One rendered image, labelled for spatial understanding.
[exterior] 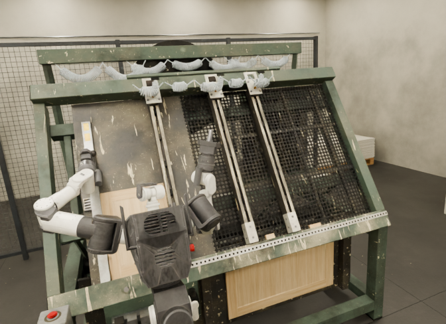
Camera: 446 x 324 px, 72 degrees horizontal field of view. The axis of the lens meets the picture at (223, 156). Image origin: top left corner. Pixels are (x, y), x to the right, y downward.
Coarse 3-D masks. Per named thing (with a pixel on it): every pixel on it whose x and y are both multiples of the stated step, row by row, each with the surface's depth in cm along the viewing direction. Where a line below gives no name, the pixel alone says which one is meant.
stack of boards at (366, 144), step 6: (360, 138) 636; (366, 138) 632; (372, 138) 628; (360, 144) 617; (366, 144) 622; (372, 144) 631; (366, 150) 627; (372, 150) 634; (366, 156) 630; (372, 156) 635; (366, 162) 645; (372, 162) 639
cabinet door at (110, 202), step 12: (108, 192) 180; (120, 192) 181; (132, 192) 183; (108, 204) 177; (120, 204) 179; (132, 204) 181; (144, 204) 183; (120, 216) 177; (120, 252) 170; (120, 264) 168; (132, 264) 169; (120, 276) 166
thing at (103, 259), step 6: (90, 126) 189; (84, 132) 186; (90, 132) 187; (84, 138) 185; (90, 138) 186; (84, 144) 184; (90, 144) 185; (90, 150) 183; (96, 186) 177; (96, 192) 176; (90, 198) 174; (96, 198) 175; (96, 204) 174; (96, 210) 172; (102, 258) 165; (102, 264) 164; (108, 264) 165; (102, 270) 163; (108, 270) 164; (102, 276) 162; (108, 276) 163; (102, 282) 161
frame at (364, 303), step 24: (384, 240) 223; (72, 264) 200; (336, 264) 245; (384, 264) 229; (72, 288) 176; (216, 288) 210; (360, 288) 248; (96, 312) 183; (216, 312) 213; (336, 312) 225; (360, 312) 230
